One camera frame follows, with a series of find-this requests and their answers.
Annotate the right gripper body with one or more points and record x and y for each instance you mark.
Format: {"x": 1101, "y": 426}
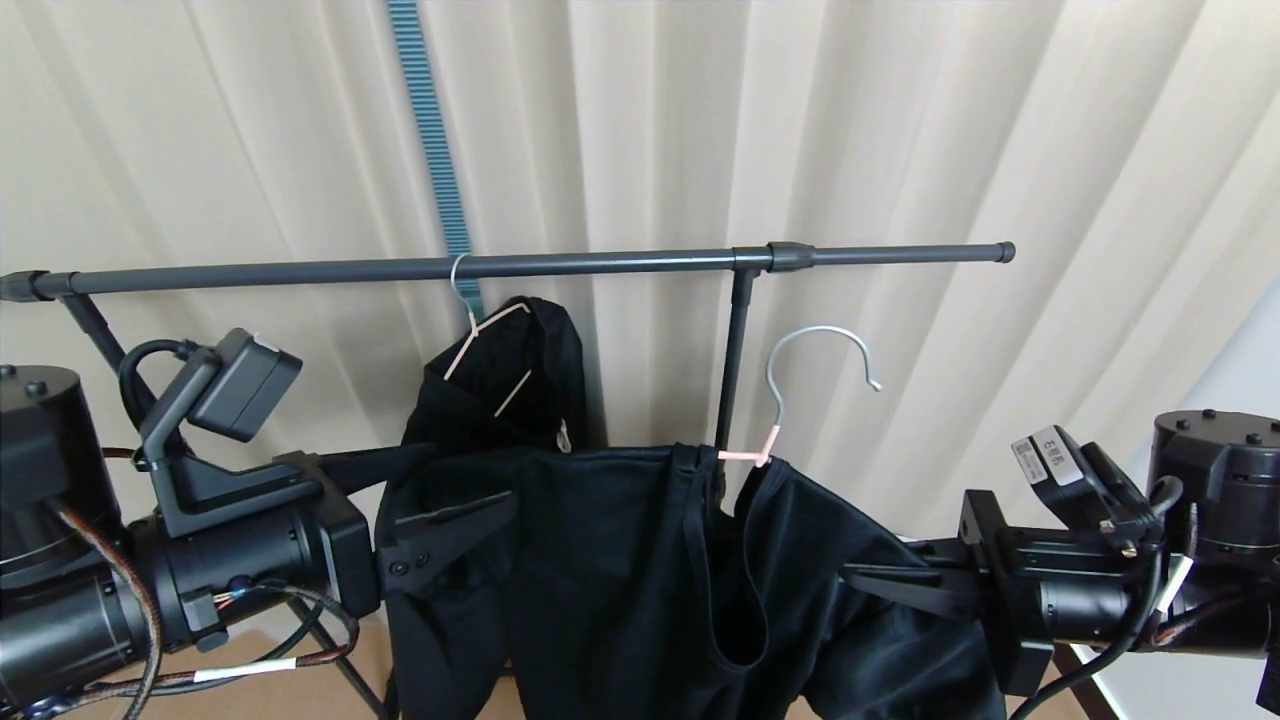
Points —
{"x": 1090, "y": 610}

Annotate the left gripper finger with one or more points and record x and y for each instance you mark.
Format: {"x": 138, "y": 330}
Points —
{"x": 430, "y": 545}
{"x": 380, "y": 468}

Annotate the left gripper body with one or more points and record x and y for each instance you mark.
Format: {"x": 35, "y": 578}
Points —
{"x": 250, "y": 570}

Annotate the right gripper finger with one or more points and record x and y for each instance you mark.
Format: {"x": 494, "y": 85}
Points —
{"x": 930, "y": 592}
{"x": 950, "y": 550}

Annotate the black shorts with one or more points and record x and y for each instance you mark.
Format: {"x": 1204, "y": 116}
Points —
{"x": 530, "y": 400}

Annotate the pink clothes hanger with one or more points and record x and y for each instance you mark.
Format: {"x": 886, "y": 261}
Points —
{"x": 470, "y": 325}
{"x": 775, "y": 400}

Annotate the black garment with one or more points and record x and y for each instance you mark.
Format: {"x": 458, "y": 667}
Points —
{"x": 620, "y": 580}

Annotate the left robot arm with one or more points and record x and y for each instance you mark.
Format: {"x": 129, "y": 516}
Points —
{"x": 40, "y": 470}

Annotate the black clothes rack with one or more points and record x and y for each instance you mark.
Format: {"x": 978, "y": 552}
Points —
{"x": 300, "y": 270}

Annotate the window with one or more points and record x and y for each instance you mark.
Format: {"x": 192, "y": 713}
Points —
{"x": 425, "y": 100}

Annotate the beige curtain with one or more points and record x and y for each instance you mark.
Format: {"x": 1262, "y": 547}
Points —
{"x": 200, "y": 120}
{"x": 800, "y": 120}

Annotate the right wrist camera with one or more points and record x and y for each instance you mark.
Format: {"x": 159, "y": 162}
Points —
{"x": 1070, "y": 465}

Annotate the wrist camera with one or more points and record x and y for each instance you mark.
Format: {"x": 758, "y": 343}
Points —
{"x": 245, "y": 385}
{"x": 1070, "y": 465}

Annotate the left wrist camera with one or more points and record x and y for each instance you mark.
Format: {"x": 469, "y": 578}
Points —
{"x": 245, "y": 385}

